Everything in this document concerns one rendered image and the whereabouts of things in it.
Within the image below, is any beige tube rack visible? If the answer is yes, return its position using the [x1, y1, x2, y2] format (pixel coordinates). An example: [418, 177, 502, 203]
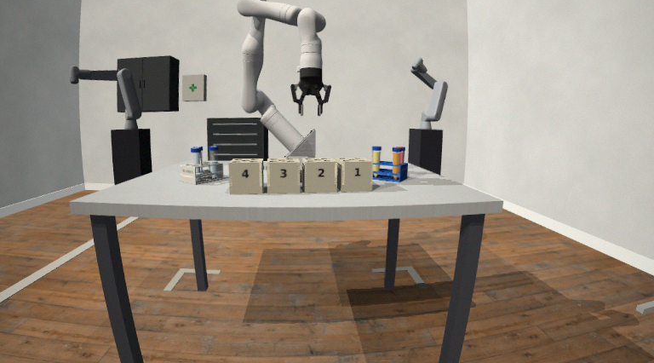
[181, 161, 224, 185]

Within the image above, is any beige bucket adapter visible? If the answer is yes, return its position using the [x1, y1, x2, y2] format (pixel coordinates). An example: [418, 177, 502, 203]
[228, 158, 264, 194]
[336, 158, 373, 193]
[266, 158, 301, 194]
[302, 158, 337, 193]

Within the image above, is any blue tube rack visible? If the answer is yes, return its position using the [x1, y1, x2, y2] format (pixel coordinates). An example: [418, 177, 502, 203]
[373, 161, 408, 182]

